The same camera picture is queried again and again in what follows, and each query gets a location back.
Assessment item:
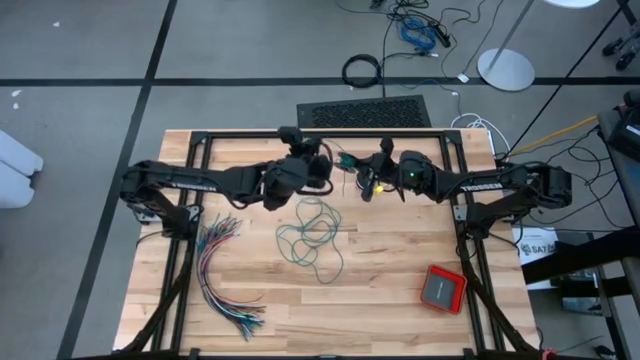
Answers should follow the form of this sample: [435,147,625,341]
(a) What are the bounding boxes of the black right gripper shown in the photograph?
[353,136,402,203]

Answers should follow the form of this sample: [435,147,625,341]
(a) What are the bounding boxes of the thin green wire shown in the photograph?
[274,152,359,285]

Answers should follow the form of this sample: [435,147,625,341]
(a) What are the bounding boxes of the black power strip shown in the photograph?
[430,23,454,50]

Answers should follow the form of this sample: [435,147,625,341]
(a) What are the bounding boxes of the thin black pole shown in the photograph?
[507,0,629,151]

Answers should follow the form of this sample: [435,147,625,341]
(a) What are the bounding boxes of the white floor cable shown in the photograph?
[449,112,511,151]

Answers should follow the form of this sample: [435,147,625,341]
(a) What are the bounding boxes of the white paper sign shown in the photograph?
[512,225,559,291]

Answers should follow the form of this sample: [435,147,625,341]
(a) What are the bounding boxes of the yellow floor cable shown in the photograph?
[508,115,600,157]

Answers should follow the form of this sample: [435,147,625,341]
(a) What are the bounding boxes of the red tray with grey inside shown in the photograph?
[419,263,469,316]

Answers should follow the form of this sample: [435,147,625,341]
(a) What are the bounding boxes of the black equipment cart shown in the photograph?
[597,87,640,231]

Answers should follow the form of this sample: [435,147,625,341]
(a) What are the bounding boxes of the white plastic furniture piece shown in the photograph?
[0,128,45,210]

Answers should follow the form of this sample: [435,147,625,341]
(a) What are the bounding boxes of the white lamp base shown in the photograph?
[476,0,602,93]

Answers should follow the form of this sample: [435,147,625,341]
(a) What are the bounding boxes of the bundle of coloured wires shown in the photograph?
[195,213,266,342]

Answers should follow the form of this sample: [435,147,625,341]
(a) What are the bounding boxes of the blue coiled cable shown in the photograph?
[398,16,439,53]

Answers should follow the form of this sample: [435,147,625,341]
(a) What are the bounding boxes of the black metal stand beam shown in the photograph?
[519,227,640,286]

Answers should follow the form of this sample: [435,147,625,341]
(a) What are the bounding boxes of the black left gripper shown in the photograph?
[262,126,344,212]

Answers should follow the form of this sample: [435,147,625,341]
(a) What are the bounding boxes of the black coiled cable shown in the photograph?
[341,53,384,90]

